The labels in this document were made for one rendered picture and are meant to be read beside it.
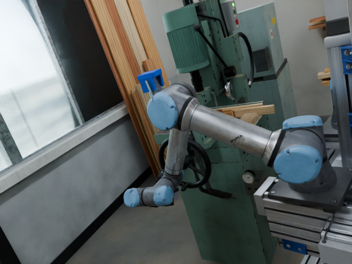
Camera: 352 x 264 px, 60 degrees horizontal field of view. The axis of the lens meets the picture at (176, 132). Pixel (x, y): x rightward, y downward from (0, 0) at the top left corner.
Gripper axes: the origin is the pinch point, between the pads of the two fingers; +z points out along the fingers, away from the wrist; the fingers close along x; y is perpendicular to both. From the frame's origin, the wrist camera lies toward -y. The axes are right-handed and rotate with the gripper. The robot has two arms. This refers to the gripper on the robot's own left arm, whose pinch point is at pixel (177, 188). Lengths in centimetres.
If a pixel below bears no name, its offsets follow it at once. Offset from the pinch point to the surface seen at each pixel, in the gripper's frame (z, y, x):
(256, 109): 22, -40, 33
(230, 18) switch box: 24, -93, 19
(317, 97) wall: 257, -93, 28
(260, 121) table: 19, -33, 36
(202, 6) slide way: 10, -97, 9
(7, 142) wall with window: -15, -27, -132
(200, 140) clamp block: 3.1, -23.2, 11.4
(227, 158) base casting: 18.7, -14.9, 18.5
